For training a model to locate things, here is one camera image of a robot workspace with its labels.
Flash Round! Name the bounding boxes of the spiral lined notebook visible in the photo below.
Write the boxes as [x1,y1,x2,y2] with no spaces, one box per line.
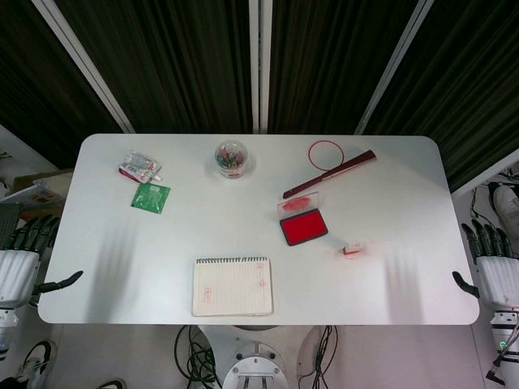
[191,255,275,318]

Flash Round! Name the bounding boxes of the black floor cable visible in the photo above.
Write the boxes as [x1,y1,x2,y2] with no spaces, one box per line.
[469,189,494,223]

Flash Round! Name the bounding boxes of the dark red folded fan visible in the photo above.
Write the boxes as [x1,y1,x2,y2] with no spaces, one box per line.
[282,149,377,199]

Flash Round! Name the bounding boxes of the black cable bundle under table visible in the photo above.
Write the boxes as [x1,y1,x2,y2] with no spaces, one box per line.
[174,323,225,384]
[297,323,340,389]

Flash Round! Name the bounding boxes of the white table pedestal base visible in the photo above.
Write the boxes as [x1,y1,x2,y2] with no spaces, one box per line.
[197,323,326,389]

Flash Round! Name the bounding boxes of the green foil packet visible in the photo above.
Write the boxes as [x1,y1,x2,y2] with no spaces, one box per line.
[130,182,172,214]

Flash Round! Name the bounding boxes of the black arm cable with plug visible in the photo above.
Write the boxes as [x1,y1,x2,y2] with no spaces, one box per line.
[483,323,519,387]

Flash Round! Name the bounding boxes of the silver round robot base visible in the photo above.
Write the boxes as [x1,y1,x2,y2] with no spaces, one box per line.
[221,356,287,389]

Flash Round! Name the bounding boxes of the clear jar of coloured clips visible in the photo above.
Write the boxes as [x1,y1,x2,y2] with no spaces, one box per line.
[213,139,251,180]

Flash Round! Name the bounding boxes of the white frame post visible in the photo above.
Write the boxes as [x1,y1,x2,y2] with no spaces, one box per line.
[247,0,274,135]
[31,0,136,135]
[351,0,435,135]

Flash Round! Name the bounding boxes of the dark curtain panel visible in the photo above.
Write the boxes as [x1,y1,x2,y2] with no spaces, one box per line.
[51,0,260,135]
[0,0,123,168]
[360,0,519,192]
[267,0,423,135]

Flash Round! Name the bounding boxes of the red ink pad black case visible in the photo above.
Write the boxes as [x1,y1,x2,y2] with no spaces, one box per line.
[279,210,330,247]

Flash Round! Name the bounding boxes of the red rubber band ring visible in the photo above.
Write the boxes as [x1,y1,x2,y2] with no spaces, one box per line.
[307,139,346,172]

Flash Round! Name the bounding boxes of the cardboard box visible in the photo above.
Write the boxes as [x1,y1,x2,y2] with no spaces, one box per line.
[11,171,75,223]

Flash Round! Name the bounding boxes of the black ribbed case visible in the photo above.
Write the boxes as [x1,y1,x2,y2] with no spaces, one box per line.
[0,202,22,249]

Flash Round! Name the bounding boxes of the clear ink pad lid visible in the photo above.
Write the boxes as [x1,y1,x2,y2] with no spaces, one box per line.
[276,190,324,222]

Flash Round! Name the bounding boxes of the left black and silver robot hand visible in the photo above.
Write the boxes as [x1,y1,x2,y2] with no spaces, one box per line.
[0,214,84,311]

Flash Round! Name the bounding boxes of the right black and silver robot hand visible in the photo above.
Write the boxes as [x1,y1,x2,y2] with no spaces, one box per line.
[451,220,519,314]

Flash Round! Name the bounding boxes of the black and white sneaker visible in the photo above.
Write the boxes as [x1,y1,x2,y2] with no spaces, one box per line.
[17,339,58,385]

